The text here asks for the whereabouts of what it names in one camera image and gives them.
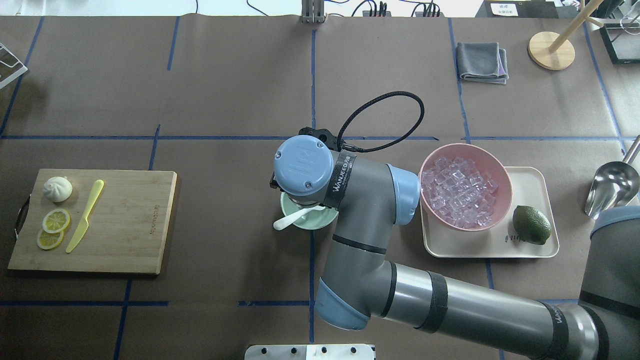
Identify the green lime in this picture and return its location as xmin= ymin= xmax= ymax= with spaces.
xmin=512 ymin=205 xmax=552 ymax=246

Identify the cream plastic tray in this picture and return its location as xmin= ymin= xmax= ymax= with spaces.
xmin=421 ymin=166 xmax=560 ymax=258

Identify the pink bowl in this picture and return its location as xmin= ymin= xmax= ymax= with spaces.
xmin=418 ymin=143 xmax=514 ymax=231

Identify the wooden mug tree stand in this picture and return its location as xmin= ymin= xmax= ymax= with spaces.
xmin=527 ymin=0 xmax=604 ymax=71

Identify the grey folded cloth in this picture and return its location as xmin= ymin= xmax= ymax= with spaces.
xmin=455 ymin=42 xmax=509 ymax=85

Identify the bamboo cutting board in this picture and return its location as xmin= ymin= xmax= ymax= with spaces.
xmin=7 ymin=168 xmax=178 ymax=275

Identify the steel ice scoop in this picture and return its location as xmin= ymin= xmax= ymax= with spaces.
xmin=584 ymin=136 xmax=640 ymax=220

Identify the white wire cup rack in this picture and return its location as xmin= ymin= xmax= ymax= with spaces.
xmin=0 ymin=43 xmax=28 ymax=89

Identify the mint green bowl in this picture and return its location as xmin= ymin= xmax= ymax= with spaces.
xmin=279 ymin=193 xmax=339 ymax=231

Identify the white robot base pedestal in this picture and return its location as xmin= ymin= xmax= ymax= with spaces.
xmin=244 ymin=343 xmax=377 ymax=360

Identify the clear ice cubes pile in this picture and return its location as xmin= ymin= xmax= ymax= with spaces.
xmin=420 ymin=156 xmax=499 ymax=230

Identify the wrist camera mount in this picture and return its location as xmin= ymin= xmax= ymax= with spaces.
xmin=298 ymin=127 xmax=341 ymax=151

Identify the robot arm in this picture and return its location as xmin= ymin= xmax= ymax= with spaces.
xmin=271 ymin=135 xmax=639 ymax=360

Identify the black glass tray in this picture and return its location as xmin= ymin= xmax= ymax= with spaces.
xmin=599 ymin=23 xmax=640 ymax=65

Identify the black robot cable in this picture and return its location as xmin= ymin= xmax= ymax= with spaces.
xmin=336 ymin=91 xmax=425 ymax=153

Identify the upper lemon slice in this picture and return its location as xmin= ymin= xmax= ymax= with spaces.
xmin=41 ymin=208 xmax=71 ymax=234

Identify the yellow plastic knife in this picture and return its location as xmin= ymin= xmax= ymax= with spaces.
xmin=65 ymin=178 xmax=105 ymax=254

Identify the white steamed bun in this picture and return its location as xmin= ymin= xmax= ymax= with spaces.
xmin=42 ymin=177 xmax=73 ymax=203

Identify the white plastic spoon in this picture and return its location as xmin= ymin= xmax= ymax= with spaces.
xmin=273 ymin=205 xmax=326 ymax=231

